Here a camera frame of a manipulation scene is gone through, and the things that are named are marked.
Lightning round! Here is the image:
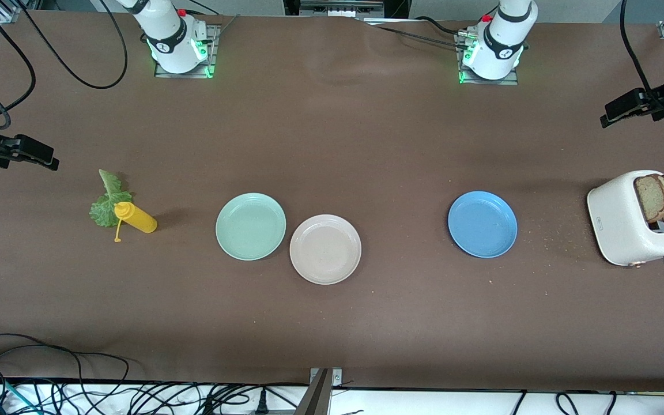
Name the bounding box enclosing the small metal bracket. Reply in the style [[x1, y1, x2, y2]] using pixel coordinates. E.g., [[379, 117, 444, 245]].
[[309, 367, 343, 388]]

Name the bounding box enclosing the brown table cover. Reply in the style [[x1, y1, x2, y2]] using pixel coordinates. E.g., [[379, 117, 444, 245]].
[[0, 10, 664, 393]]

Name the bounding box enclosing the thin grey cable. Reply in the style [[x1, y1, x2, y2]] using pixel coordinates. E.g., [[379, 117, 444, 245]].
[[185, 0, 240, 41]]

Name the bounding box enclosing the brown bread slice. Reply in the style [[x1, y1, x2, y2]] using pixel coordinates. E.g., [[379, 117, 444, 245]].
[[633, 174, 664, 224]]

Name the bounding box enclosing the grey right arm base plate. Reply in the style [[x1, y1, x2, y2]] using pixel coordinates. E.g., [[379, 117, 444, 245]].
[[154, 24, 220, 78]]

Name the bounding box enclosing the grey metal post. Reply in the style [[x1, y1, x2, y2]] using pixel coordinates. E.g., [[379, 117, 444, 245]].
[[295, 369, 333, 415]]

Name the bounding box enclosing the green lettuce leaf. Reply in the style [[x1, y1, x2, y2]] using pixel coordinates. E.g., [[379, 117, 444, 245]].
[[89, 168, 134, 228]]

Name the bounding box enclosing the white toaster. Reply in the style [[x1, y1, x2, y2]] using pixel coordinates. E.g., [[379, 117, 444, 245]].
[[587, 170, 664, 269]]

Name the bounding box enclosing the yellow squeeze bottle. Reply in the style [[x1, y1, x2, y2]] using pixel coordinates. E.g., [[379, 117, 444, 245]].
[[113, 201, 158, 243]]

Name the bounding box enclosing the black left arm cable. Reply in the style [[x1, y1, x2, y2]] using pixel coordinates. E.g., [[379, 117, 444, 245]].
[[620, 0, 664, 105]]

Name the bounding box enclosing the blue plate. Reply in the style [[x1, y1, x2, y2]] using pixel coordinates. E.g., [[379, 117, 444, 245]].
[[448, 191, 518, 258]]

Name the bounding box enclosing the mint green plate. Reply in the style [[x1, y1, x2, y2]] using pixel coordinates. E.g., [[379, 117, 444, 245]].
[[215, 193, 287, 261]]

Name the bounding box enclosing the teal cable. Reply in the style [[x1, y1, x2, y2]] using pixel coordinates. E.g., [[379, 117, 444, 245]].
[[0, 375, 42, 415]]

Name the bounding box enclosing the beige plate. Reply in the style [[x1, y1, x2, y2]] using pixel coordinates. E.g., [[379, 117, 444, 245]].
[[289, 214, 362, 285]]

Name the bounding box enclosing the grey left arm base plate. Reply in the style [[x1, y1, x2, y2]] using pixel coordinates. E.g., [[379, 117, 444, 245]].
[[458, 32, 520, 86]]

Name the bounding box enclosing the grey metal mount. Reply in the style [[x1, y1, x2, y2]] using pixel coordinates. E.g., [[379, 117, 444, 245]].
[[283, 0, 410, 18]]

